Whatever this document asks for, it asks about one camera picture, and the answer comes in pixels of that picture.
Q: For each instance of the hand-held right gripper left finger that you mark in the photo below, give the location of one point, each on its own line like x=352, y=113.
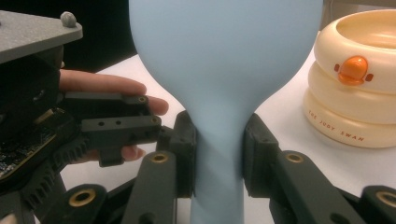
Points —
x=183, y=155

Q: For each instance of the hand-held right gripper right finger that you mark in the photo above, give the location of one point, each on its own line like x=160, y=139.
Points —
x=261, y=161

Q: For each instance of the light blue rice paddle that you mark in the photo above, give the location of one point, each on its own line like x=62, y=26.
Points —
x=224, y=62

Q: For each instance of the cream ringed holder cup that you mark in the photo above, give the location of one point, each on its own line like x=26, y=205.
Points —
x=358, y=102

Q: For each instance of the white table cover board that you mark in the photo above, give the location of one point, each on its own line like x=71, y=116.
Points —
x=342, y=165

